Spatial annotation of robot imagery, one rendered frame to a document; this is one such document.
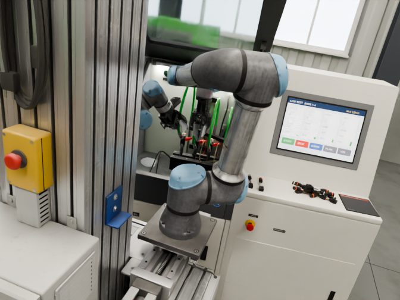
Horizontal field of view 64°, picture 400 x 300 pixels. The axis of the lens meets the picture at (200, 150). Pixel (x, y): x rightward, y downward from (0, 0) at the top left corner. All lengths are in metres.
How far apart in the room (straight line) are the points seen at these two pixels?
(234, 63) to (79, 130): 0.40
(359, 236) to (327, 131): 0.55
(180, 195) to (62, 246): 0.41
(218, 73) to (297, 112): 0.99
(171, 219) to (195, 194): 0.13
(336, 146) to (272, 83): 1.01
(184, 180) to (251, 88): 0.36
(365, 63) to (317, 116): 3.85
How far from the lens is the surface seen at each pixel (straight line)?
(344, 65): 5.57
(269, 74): 0.87
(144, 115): 1.21
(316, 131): 1.80
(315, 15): 5.51
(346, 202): 1.79
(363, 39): 5.58
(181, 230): 1.10
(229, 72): 0.83
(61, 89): 0.71
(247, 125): 0.94
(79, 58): 0.67
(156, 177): 1.65
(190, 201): 1.05
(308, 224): 1.71
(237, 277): 1.92
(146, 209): 1.76
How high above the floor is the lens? 1.74
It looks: 23 degrees down
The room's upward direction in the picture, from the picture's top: 9 degrees clockwise
